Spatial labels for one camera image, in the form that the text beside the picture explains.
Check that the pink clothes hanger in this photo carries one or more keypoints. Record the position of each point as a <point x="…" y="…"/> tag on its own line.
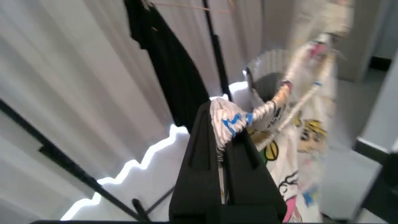
<point x="192" y="7"/>

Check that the black clothes rack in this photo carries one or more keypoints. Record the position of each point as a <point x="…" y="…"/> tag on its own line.
<point x="217" y="56"/>

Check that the white laundry basket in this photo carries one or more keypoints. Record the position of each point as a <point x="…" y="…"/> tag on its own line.
<point x="270" y="59"/>

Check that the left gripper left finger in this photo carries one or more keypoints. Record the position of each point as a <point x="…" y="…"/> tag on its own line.
<point x="196" y="186"/>

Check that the black short-sleeved shirt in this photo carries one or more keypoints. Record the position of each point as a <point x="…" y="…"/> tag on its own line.
<point x="174" y="68"/>

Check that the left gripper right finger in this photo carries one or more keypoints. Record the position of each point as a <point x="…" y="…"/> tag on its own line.
<point x="248" y="186"/>

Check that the cream printed garment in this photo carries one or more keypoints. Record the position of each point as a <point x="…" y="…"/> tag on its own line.
<point x="295" y="155"/>

